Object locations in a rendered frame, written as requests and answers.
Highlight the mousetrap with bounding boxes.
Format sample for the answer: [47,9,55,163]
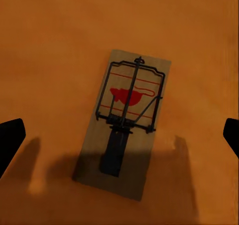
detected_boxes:
[72,49,171,201]

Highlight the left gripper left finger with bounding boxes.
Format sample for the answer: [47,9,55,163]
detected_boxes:
[0,118,26,178]

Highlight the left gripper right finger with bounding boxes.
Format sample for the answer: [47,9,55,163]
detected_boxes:
[223,118,239,158]

